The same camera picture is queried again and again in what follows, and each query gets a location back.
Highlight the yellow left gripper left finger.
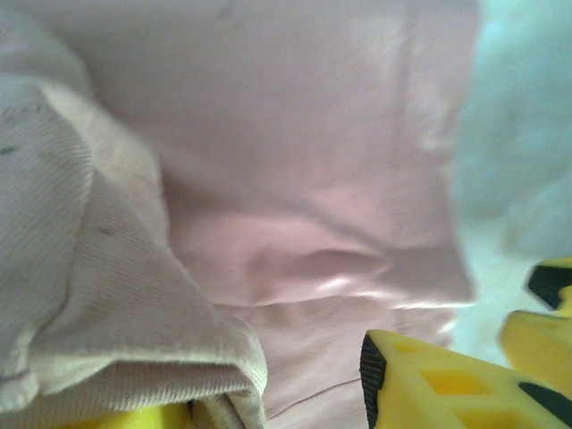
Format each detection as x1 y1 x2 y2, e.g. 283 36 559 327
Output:
53 401 198 429

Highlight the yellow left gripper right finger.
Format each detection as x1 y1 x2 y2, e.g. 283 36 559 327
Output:
359 329 572 429

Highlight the pink t-shirt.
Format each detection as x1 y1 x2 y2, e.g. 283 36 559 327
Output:
0 0 482 429

